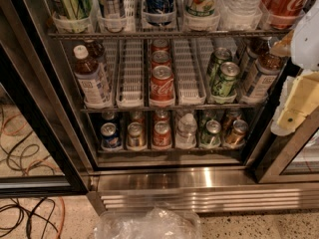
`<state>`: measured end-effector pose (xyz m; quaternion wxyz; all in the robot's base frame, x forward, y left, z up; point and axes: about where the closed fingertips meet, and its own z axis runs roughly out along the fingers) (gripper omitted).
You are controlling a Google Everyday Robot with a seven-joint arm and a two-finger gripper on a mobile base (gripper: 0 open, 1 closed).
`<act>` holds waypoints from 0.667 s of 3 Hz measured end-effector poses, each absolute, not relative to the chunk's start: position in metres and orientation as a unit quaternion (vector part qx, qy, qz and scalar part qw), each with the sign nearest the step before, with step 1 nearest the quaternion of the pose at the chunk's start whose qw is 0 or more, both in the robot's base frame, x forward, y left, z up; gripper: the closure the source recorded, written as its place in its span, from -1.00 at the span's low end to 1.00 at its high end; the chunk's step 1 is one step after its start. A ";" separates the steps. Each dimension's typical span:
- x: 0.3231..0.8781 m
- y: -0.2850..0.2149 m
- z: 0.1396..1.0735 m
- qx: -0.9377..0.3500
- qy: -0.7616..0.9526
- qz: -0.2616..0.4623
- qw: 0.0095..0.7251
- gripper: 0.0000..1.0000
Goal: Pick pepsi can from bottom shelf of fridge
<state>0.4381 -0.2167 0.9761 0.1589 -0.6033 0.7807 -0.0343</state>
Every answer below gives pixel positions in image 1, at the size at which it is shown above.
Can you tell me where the front red can bottom shelf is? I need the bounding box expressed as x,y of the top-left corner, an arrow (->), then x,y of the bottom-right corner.
153,121 -> 171,149

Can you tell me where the front green can bottom shelf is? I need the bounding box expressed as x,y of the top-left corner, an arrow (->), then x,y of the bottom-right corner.
200,119 -> 221,148

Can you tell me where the left front tea bottle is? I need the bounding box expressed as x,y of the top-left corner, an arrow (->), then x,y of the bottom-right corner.
74,45 -> 110,109

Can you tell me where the rear red can bottom shelf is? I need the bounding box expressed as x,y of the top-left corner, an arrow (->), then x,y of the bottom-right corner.
153,110 -> 170,122

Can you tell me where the right rear tea bottle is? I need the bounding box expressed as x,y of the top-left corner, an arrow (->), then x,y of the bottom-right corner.
239,37 -> 271,76

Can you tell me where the clear plastic bin with bag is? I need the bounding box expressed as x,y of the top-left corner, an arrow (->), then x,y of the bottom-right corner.
94,207 -> 202,239

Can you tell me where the bronze can shelf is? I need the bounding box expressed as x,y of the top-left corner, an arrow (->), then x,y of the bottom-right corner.
221,109 -> 242,130
224,119 -> 248,145

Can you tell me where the red can shelf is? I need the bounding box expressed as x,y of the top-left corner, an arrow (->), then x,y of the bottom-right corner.
153,110 -> 170,122
153,121 -> 171,149

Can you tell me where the tea bottle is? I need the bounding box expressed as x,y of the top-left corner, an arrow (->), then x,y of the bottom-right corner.
241,52 -> 285,104
74,45 -> 110,109
84,40 -> 112,86
239,37 -> 271,76

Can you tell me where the rear green can bottom shelf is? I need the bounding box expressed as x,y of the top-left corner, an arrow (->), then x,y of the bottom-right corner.
199,110 -> 216,128

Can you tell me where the coca-cola can shelf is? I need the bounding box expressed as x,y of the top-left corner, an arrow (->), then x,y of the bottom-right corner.
151,51 -> 171,69
150,66 -> 174,107
151,39 -> 170,52

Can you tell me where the blue pepsi can top shelf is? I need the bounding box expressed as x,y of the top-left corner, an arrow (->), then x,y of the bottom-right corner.
144,0 -> 174,26

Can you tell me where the fridge sliding glass door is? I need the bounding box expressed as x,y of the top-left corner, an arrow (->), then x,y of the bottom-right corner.
0,0 -> 90,198

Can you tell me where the silver can top shelf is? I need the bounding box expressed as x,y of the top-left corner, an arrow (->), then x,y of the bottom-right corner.
99,0 -> 126,19

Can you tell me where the front gold soda can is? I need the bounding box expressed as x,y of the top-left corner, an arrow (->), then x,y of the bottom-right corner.
127,122 -> 146,148

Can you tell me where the rear bronze can bottom shelf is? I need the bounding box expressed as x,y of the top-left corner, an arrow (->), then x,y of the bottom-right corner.
221,109 -> 242,130

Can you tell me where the coca-cola bottle top shelf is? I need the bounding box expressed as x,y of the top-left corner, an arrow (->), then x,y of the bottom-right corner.
262,0 -> 307,30

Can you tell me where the right front tea bottle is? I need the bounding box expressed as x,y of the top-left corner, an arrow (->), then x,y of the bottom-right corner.
241,52 -> 285,104

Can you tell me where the rear coca-cola can middle shelf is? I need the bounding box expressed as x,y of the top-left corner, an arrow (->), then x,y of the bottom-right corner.
151,39 -> 170,52

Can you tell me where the rear gold soda can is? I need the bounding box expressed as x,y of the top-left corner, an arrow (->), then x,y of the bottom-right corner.
130,111 -> 145,124

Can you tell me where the front coca-cola can middle shelf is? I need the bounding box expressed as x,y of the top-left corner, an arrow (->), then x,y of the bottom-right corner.
150,66 -> 174,107

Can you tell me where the front green can middle shelf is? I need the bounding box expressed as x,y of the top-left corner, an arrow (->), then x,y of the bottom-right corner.
211,62 -> 240,98

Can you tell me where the left rear tea bottle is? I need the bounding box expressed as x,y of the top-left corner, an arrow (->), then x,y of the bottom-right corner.
84,40 -> 112,86

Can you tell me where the gold soda can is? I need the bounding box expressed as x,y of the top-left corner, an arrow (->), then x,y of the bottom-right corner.
130,111 -> 145,124
127,122 -> 146,148

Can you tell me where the rear green can middle shelf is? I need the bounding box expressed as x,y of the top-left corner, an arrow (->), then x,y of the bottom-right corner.
206,47 -> 232,81

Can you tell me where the orange floor cable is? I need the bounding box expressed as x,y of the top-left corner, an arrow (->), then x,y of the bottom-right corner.
0,113 -> 66,239

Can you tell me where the front bronze can bottom shelf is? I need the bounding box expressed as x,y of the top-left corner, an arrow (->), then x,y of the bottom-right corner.
224,119 -> 248,145

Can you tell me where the empty white tray right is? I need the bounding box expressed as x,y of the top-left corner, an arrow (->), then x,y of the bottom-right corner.
172,39 -> 206,106

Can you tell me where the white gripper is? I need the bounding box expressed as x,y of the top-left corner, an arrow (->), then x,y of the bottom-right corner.
270,0 -> 319,136

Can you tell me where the clear water bottle bottom shelf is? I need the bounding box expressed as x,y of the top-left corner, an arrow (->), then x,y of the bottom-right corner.
175,114 -> 197,149

